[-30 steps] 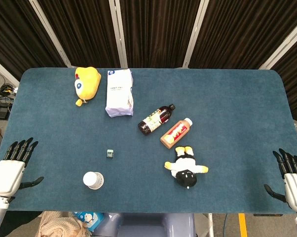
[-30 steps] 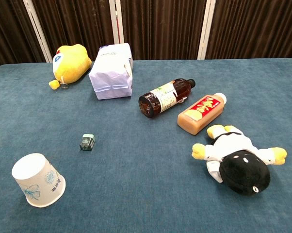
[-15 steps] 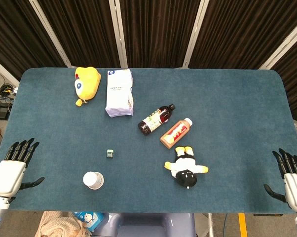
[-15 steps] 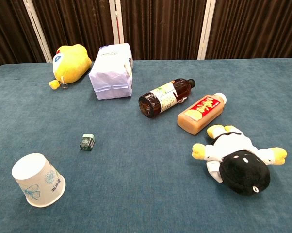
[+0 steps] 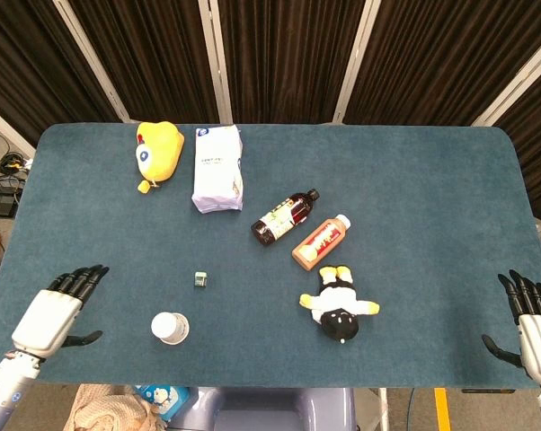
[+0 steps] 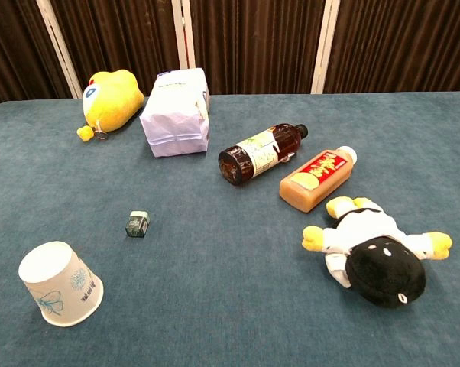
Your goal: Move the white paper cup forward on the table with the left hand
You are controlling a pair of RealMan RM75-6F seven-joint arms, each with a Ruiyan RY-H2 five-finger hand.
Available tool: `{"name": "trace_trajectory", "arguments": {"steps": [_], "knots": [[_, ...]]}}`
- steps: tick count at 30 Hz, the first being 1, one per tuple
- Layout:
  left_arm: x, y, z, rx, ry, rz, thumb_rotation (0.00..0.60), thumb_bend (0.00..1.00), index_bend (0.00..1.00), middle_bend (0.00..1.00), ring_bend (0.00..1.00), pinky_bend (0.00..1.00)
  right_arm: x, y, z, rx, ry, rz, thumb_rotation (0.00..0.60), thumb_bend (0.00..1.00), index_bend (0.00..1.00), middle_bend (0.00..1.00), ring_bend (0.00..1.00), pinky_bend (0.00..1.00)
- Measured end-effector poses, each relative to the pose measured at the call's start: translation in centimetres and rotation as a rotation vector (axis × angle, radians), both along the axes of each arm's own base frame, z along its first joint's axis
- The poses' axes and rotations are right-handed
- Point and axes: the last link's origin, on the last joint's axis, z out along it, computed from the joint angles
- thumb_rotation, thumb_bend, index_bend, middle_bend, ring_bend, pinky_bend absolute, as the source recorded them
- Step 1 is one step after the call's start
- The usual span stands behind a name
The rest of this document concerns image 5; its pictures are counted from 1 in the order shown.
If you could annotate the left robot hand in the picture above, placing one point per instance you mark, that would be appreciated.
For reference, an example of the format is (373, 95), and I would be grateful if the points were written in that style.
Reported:
(46, 321)

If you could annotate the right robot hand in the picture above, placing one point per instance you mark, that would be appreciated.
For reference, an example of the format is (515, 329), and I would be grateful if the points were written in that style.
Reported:
(538, 323)

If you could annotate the lavender robot base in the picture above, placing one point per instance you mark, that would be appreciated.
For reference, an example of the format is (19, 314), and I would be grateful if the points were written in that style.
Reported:
(263, 410)

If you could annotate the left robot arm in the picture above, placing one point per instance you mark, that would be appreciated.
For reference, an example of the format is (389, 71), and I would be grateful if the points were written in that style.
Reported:
(5, 388)

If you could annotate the white paper cup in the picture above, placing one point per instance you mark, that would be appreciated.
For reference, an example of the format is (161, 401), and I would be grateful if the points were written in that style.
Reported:
(170, 328)

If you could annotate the small green cube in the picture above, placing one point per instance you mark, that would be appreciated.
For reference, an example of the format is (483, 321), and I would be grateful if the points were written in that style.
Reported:
(201, 278)

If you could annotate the beige knitted cloth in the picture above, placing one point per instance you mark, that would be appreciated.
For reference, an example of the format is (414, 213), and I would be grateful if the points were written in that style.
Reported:
(106, 410)

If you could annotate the blue cartoon box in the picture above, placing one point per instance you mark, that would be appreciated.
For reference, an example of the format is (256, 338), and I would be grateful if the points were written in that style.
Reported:
(165, 398)

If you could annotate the penguin plush toy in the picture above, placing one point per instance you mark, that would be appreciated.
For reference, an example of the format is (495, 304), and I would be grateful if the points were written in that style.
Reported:
(339, 305)

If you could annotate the yellow plush toy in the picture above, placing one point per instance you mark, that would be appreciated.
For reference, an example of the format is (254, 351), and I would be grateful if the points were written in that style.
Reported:
(159, 152)

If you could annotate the white snack bag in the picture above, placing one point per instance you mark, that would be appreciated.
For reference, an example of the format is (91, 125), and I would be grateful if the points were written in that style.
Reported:
(218, 170)

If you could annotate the brown drink bottle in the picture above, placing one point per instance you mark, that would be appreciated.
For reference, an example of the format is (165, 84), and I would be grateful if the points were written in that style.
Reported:
(320, 244)

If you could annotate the blue table mat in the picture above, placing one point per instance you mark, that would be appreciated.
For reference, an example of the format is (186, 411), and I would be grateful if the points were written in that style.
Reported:
(270, 256)

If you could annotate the dark tea bottle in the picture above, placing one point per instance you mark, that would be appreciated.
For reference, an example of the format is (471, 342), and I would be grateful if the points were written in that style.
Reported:
(283, 219)

